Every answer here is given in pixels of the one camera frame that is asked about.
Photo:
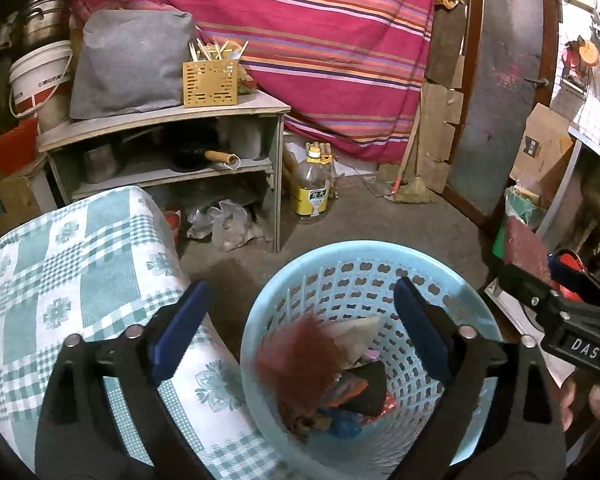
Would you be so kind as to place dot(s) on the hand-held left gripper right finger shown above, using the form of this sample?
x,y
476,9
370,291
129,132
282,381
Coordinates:
x,y
420,320

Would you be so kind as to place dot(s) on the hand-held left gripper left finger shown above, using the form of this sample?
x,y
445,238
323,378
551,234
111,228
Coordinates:
x,y
180,330

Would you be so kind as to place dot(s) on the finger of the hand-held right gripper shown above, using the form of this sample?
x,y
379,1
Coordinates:
x,y
580,275
527,287

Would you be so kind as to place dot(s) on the maroon scouring pad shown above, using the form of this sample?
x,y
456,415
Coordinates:
x,y
525,245
300,360

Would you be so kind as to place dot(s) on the light blue plastic basket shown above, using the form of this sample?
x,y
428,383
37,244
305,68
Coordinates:
x,y
330,280

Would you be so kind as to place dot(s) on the blue plastic bag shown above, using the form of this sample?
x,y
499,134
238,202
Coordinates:
x,y
345,425

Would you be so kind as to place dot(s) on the beige shoe insole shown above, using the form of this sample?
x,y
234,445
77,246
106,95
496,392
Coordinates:
x,y
355,335

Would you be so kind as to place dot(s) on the black shoe sole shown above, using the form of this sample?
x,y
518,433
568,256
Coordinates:
x,y
365,390

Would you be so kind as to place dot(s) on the crumpled clear plastic bags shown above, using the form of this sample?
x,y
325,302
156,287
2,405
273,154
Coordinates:
x,y
225,220

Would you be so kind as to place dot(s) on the green checked tablecloth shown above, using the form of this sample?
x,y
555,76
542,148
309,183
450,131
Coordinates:
x,y
80,260

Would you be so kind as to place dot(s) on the straw broom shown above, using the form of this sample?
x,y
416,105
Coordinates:
x,y
411,191

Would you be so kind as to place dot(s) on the brown cardboard box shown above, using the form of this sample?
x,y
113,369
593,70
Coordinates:
x,y
540,150

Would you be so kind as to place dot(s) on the cooking oil bottle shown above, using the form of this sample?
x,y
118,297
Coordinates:
x,y
310,190

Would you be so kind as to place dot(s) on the small metal pot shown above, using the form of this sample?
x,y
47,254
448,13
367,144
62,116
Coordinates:
x,y
100,162

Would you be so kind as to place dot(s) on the cardboard sheets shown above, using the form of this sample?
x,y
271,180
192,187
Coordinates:
x,y
442,110

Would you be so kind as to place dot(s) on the grey metal door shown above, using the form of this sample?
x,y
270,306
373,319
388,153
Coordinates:
x,y
500,85

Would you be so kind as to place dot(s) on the cardboard box with blue print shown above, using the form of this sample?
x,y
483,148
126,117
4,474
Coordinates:
x,y
10,202

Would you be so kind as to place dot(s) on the low wooden shelf cabinet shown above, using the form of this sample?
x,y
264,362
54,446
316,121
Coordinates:
x,y
155,116

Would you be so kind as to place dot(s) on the yellow chopstick holder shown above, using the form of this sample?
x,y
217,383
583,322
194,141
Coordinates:
x,y
210,85

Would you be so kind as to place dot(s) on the grey cushion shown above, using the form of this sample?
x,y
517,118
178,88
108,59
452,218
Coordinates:
x,y
130,60

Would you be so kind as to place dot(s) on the bundle of chopsticks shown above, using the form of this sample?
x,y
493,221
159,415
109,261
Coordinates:
x,y
215,51

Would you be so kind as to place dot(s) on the white plastic bucket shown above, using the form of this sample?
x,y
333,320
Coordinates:
x,y
35,75

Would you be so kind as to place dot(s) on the pink striped blanket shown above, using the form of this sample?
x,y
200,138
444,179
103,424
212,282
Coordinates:
x,y
305,35

